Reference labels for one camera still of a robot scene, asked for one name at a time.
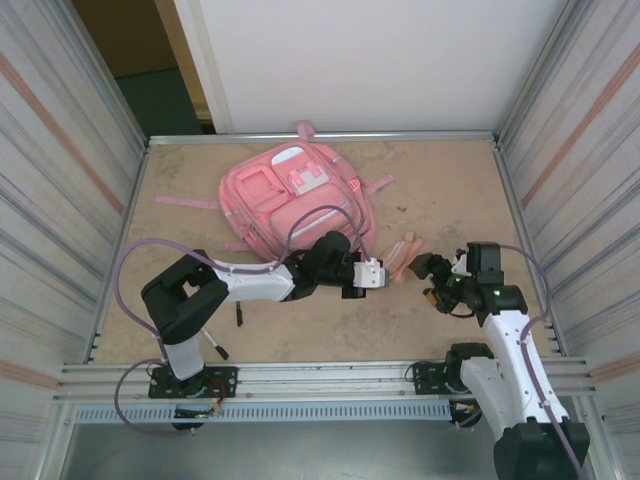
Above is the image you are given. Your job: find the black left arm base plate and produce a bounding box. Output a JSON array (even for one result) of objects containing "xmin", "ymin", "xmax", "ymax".
[{"xmin": 148, "ymin": 366, "xmax": 239, "ymax": 400}]

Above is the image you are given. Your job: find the white door frame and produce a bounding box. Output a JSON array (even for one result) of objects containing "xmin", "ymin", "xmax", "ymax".
[{"xmin": 172, "ymin": 0, "xmax": 235, "ymax": 135}]

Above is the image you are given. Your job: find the aluminium table side bar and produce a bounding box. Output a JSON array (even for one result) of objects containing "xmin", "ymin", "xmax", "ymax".
[
  {"xmin": 88, "ymin": 142, "xmax": 152, "ymax": 364},
  {"xmin": 492, "ymin": 142, "xmax": 569, "ymax": 357}
]

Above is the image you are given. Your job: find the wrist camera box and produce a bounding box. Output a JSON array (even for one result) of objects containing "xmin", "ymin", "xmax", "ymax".
[
  {"xmin": 451, "ymin": 241, "xmax": 502, "ymax": 286},
  {"xmin": 351, "ymin": 255, "xmax": 390, "ymax": 290}
]

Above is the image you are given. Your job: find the pink pencil case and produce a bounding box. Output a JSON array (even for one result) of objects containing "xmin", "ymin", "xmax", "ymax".
[{"xmin": 381, "ymin": 231, "xmax": 432, "ymax": 285}]

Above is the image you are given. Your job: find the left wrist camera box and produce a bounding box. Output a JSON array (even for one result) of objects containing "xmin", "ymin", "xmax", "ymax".
[{"xmin": 351, "ymin": 255, "xmax": 390, "ymax": 290}]

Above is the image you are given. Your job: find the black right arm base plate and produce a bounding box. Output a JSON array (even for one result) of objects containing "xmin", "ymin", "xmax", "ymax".
[{"xmin": 407, "ymin": 362, "xmax": 451, "ymax": 397}]

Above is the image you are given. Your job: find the aluminium mounting rail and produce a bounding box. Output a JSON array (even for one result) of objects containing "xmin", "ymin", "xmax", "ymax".
[{"xmin": 54, "ymin": 357, "xmax": 596, "ymax": 405}]

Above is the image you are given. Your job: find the brown door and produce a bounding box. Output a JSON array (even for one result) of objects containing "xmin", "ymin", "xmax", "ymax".
[{"xmin": 72, "ymin": 0, "xmax": 201, "ymax": 79}]

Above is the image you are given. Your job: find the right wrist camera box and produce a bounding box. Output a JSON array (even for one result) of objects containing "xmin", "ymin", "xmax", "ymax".
[{"xmin": 451, "ymin": 241, "xmax": 502, "ymax": 286}]

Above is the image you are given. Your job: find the slotted grey cable duct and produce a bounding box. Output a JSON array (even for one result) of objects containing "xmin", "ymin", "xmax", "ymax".
[{"xmin": 72, "ymin": 402, "xmax": 454, "ymax": 425}]

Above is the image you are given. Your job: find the small wired circuit board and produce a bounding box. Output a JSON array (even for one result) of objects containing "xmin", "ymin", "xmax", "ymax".
[{"xmin": 173, "ymin": 405, "xmax": 224, "ymax": 419}]

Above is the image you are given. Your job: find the aluminium table end bar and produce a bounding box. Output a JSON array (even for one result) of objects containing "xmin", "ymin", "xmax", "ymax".
[{"xmin": 146, "ymin": 130, "xmax": 503, "ymax": 149}]

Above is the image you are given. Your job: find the pink backpack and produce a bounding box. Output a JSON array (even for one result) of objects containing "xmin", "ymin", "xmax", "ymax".
[{"xmin": 152, "ymin": 119, "xmax": 396, "ymax": 264}]

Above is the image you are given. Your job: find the white marker black cap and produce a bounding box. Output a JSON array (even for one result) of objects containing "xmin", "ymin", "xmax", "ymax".
[{"xmin": 199, "ymin": 327, "xmax": 230, "ymax": 361}]

